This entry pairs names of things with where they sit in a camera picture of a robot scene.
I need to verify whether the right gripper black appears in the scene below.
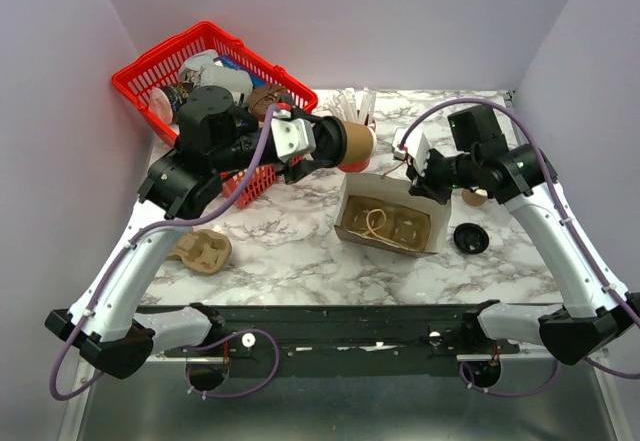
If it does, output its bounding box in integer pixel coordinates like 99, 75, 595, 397
406, 145, 479, 205

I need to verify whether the cardboard cup carrier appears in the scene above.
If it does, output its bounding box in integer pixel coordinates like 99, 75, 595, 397
338, 196, 432, 252
166, 229, 232, 276

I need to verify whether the brown paper takeout bag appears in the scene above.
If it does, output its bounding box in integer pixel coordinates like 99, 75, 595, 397
334, 172, 451, 257

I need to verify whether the brown paper coffee cup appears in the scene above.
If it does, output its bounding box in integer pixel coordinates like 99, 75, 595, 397
339, 120, 377, 162

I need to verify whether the black plastic cup lid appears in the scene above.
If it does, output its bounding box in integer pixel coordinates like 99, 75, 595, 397
324, 116, 348, 166

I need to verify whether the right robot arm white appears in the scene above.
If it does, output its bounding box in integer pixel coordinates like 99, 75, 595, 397
392, 98, 639, 365

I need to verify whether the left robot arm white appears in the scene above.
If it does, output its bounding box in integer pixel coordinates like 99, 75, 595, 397
45, 86, 346, 379

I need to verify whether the tilted empty paper cup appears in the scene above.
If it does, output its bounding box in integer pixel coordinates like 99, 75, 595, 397
461, 189, 489, 207

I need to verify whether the black plastic lid on table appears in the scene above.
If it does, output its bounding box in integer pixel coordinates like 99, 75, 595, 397
453, 223, 490, 255

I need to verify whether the brown lidded tub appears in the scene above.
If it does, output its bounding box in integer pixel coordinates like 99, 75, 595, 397
248, 83, 291, 123

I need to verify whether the bundle of white wrapped straws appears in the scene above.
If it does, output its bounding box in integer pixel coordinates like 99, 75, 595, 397
326, 88, 377, 129

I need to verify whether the red straw holder cup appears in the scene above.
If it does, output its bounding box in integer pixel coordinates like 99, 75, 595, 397
337, 115, 377, 174

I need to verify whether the grey paper wrapped package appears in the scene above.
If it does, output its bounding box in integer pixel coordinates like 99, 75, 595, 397
178, 50, 253, 107

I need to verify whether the black printed can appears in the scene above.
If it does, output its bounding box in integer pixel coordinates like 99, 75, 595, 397
149, 82, 194, 125

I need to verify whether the red plastic shopping basket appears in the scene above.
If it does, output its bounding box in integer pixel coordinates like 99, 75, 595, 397
112, 22, 317, 220

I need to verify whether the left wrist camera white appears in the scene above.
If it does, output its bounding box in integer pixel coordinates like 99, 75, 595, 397
271, 118, 316, 162

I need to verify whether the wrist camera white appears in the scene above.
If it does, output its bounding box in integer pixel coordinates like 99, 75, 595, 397
271, 118, 316, 162
391, 128, 430, 175

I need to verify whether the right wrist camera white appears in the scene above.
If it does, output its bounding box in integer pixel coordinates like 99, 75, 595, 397
391, 128, 430, 175

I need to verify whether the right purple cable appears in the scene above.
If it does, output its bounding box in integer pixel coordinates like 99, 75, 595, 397
399, 98, 640, 398

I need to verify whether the purple cable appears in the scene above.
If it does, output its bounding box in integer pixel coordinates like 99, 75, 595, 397
399, 98, 640, 398
48, 104, 281, 402

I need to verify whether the black mounting base plate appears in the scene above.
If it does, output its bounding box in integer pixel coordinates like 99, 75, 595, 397
165, 303, 525, 378

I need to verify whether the aluminium rail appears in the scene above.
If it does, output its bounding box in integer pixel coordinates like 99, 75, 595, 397
156, 341, 598, 365

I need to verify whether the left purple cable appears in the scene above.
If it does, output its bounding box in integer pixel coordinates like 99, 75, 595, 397
48, 104, 281, 402

